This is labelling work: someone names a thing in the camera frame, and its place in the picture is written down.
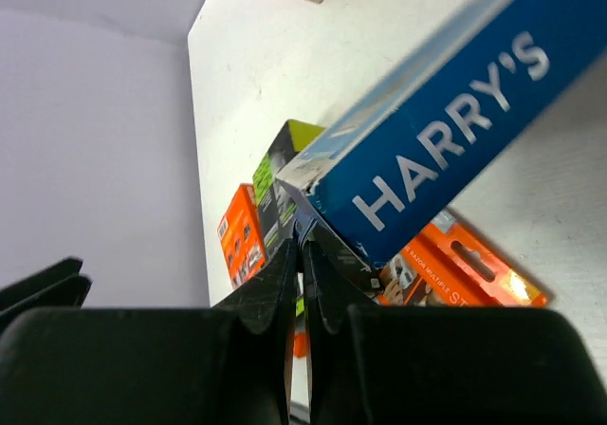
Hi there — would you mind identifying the orange razor pack right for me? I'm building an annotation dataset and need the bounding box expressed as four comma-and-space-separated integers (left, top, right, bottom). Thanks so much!
376, 210, 550, 307

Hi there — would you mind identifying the orange razor pack top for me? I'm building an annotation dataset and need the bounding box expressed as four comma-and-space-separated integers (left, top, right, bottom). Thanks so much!
217, 183, 266, 289

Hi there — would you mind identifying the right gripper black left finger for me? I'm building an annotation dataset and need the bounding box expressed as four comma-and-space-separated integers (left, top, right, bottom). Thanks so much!
1, 240, 298, 424

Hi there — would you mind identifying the orange razor pack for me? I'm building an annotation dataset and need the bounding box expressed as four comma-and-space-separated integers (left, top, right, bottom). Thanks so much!
217, 183, 266, 289
376, 210, 550, 307

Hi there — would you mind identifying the black green Gillette box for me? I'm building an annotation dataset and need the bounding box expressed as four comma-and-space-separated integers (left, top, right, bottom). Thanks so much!
252, 120, 382, 295

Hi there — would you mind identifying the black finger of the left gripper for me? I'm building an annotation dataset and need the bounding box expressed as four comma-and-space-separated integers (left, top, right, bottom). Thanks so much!
1, 257, 92, 330

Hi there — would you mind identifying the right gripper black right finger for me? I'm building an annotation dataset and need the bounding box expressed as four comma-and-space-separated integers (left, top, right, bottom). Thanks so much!
303, 242, 606, 424

